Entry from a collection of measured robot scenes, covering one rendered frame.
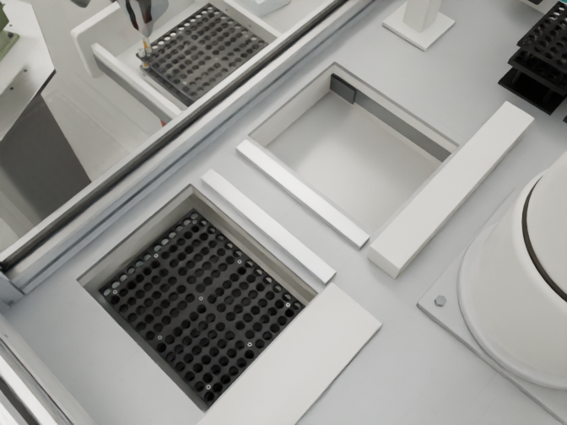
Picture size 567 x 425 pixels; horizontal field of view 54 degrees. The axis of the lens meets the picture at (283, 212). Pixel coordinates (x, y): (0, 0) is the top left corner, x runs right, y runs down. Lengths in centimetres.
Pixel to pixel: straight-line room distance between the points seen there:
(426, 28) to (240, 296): 54
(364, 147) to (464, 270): 34
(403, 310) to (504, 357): 13
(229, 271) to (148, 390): 19
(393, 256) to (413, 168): 29
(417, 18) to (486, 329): 51
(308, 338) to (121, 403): 23
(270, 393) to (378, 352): 14
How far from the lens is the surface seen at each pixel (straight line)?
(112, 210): 77
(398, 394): 70
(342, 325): 69
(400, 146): 99
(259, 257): 85
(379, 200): 92
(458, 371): 72
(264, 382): 67
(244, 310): 76
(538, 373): 72
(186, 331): 76
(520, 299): 62
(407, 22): 99
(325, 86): 101
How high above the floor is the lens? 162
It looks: 61 degrees down
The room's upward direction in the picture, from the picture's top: straight up
